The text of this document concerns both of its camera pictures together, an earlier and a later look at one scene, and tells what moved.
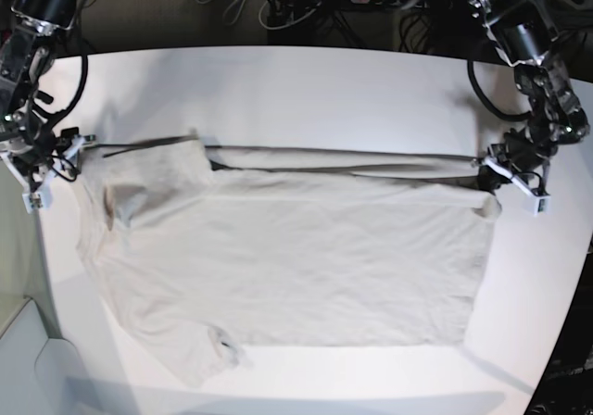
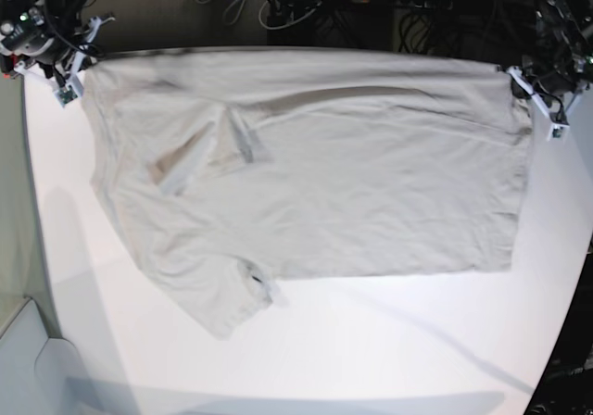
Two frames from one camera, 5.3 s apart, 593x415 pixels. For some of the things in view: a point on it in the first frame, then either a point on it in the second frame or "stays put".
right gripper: x=524 y=148 -> x=557 y=82
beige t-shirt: x=202 y=262 -> x=242 y=168
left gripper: x=48 y=149 -> x=60 y=56
